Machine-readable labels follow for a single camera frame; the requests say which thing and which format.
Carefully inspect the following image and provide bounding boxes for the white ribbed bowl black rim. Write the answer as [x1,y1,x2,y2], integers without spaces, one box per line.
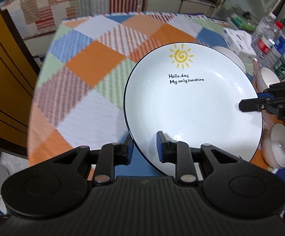
[261,123,285,169]

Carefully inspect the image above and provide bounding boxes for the white sun print plate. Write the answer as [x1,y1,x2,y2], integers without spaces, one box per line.
[123,42,263,176]

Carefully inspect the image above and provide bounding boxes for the blue cap water bottle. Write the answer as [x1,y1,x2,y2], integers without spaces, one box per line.
[267,32,285,68]

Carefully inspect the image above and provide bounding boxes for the white ribbed bowl far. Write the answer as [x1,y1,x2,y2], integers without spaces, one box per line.
[212,45,247,74]

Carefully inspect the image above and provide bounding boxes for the red label water bottle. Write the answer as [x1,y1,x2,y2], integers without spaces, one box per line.
[254,21,283,63]

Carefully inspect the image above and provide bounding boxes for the colourful checkered tablecloth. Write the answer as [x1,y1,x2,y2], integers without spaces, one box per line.
[28,12,226,165]

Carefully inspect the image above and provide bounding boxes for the white tissue pack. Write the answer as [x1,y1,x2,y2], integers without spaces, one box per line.
[221,28,256,56]

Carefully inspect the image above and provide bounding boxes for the yellow wooden chair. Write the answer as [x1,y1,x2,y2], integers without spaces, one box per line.
[0,10,40,156]

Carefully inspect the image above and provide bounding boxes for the checkered counter cloth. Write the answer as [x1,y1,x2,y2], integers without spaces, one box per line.
[4,0,143,40]

